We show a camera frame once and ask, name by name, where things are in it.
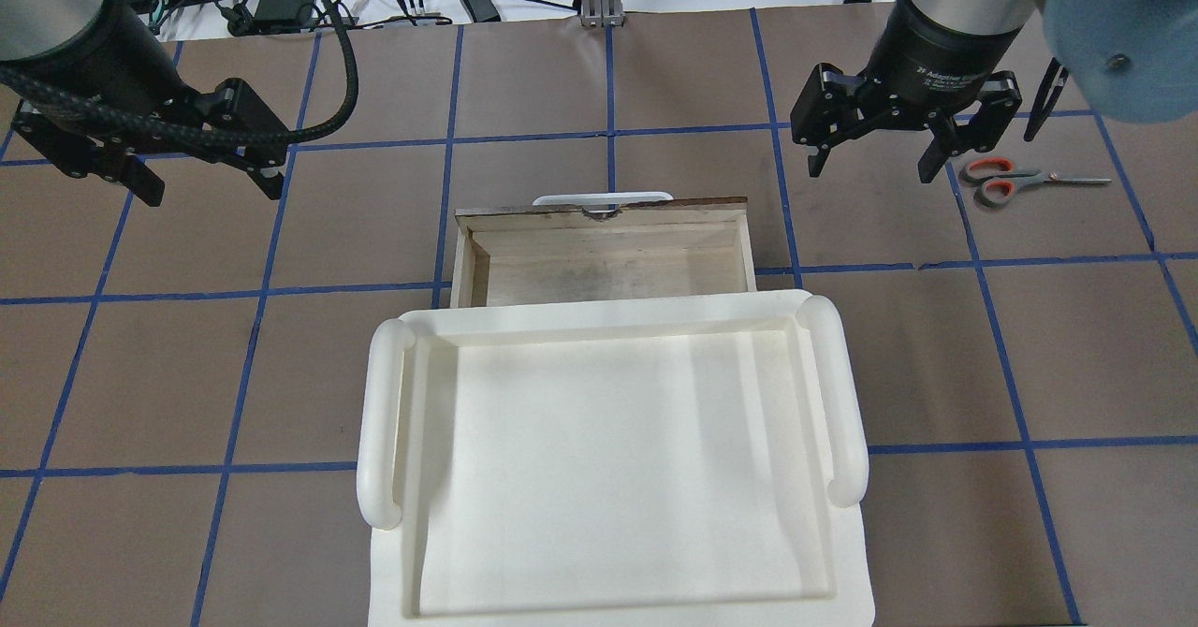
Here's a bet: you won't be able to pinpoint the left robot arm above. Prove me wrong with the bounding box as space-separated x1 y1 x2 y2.
1 0 286 207

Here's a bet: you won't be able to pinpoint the orange grey handled scissors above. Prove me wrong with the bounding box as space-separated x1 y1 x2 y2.
957 156 1112 209

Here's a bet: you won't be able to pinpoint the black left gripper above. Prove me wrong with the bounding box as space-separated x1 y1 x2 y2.
10 66 286 207

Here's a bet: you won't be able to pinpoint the black tweezers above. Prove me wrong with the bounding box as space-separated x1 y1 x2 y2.
1022 58 1070 141

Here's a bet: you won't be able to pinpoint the black braided cable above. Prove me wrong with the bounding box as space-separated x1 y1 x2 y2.
0 0 361 149

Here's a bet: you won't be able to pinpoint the light wooden drawer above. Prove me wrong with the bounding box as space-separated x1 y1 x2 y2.
449 192 757 308

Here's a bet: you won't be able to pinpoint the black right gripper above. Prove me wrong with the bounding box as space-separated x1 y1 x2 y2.
789 10 1022 183

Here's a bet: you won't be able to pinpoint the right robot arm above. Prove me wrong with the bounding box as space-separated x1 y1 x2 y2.
789 0 1197 182

